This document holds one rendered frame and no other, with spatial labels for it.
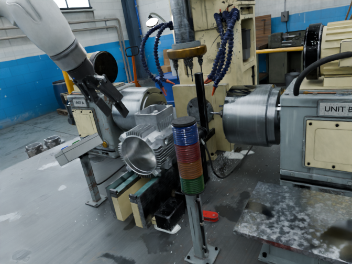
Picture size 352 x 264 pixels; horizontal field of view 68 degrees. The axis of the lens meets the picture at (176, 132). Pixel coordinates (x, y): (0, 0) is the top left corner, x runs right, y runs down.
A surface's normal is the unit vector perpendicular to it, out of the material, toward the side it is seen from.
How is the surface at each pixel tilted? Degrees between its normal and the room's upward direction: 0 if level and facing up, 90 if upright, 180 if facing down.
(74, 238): 0
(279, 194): 0
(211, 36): 90
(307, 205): 0
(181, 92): 90
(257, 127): 88
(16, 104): 90
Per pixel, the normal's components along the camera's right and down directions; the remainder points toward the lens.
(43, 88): 0.79, 0.11
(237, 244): -0.14, -0.92
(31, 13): 0.36, 0.45
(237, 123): -0.52, 0.35
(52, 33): 0.61, 0.43
